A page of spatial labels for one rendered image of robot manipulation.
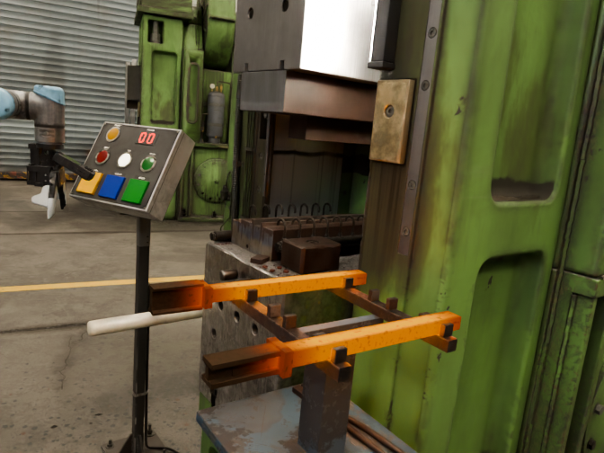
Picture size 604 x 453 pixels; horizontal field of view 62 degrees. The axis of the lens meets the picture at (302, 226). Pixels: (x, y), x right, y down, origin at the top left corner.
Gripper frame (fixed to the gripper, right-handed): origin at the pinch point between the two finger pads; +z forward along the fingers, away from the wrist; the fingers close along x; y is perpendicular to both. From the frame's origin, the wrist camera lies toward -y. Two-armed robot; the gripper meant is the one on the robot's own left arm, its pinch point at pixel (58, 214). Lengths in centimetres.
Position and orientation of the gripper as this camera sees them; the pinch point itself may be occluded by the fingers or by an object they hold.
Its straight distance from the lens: 158.9
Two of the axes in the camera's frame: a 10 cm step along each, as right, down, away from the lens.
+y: -9.7, -0.4, -2.2
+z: -0.9, 9.8, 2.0
